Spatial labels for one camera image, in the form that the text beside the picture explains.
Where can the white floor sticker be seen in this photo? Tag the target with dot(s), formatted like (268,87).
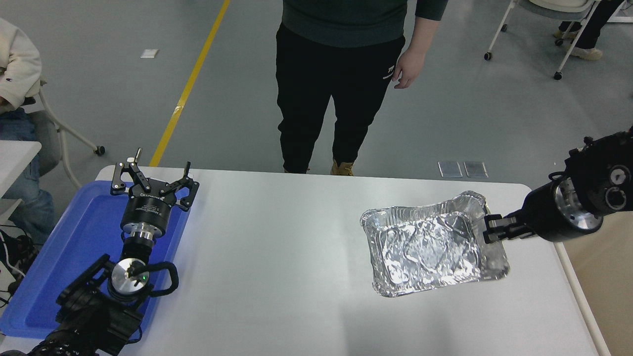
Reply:
(150,53)

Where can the tan boot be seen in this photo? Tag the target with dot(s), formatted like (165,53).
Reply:
(342,168)

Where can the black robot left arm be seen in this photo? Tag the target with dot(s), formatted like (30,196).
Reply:
(89,321)

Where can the clear floor plate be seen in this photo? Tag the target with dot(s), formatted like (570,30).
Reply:
(475,169)
(450,169)

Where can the person in dark trousers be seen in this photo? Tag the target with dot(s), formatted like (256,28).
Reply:
(593,24)

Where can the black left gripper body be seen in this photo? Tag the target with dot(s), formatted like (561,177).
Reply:
(147,211)

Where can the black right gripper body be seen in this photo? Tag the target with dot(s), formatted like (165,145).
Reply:
(541,215)

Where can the seated person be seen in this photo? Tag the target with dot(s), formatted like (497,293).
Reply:
(17,64)

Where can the standing person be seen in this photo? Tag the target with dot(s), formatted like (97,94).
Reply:
(321,74)

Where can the large pale bin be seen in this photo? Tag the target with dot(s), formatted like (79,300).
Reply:
(608,287)

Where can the small white side table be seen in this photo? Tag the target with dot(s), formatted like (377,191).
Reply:
(15,158)

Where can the white frame wheeled chair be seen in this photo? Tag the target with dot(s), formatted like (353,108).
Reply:
(549,6)
(49,138)

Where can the silver foil tray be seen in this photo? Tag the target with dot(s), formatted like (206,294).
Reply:
(425,247)

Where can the standing person's left forearm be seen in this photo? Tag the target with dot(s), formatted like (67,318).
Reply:
(423,37)

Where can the pale sneaker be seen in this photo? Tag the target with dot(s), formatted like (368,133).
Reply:
(564,34)
(586,52)

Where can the standing person's left hand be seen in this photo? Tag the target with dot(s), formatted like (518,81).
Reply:
(408,69)

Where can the blue plastic tray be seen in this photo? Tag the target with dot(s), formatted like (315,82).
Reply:
(74,257)

